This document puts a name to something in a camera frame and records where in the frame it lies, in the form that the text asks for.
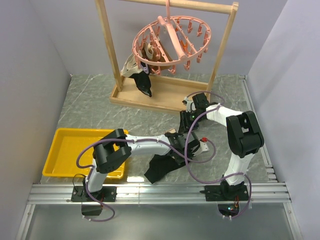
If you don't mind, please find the brown underwear on hanger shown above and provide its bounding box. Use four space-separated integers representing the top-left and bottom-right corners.
141 41 172 74

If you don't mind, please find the yellow plastic tray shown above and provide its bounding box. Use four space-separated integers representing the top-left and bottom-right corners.
42 128 113 178

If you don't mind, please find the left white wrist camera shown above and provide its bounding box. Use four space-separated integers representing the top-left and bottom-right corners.
192 137 209 156

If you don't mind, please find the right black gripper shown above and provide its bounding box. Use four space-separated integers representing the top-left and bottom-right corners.
178 110 205 134

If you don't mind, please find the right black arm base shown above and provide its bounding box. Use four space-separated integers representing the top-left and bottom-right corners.
200 181 250 219

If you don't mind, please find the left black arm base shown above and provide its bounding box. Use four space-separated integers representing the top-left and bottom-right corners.
70 185 117 217

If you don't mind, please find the pink round clip hanger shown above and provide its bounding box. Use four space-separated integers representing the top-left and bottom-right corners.
132 0 212 75

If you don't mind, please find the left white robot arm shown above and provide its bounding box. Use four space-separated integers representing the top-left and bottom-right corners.
83 128 200 201

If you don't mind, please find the wooden hanging rack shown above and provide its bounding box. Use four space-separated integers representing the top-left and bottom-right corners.
95 0 239 114

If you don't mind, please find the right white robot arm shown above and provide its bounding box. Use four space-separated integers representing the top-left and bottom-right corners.
179 91 265 200

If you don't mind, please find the black underwear beige waistband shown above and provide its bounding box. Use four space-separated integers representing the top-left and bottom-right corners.
144 132 186 184

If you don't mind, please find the beige underwear on hanger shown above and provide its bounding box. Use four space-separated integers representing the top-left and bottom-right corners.
120 53 140 78

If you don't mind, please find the aluminium mounting rail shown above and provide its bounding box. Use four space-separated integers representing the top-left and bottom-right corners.
16 182 303 240

